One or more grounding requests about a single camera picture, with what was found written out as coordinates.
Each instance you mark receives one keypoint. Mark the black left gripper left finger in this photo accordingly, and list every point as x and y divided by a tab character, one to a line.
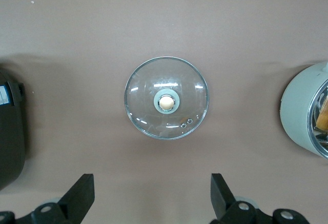
77	198

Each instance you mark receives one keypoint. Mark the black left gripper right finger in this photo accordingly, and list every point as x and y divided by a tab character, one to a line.
223	198

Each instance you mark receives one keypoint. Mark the glass pot lid with knob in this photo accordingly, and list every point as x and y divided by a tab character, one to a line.
143	111

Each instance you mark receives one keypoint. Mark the black rice cooker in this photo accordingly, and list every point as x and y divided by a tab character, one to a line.
10	131

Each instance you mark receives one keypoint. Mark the brown table cover sheet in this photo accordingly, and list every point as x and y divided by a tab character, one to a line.
77	29

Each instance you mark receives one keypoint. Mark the left wrist black side bracket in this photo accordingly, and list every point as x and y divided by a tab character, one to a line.
294	219

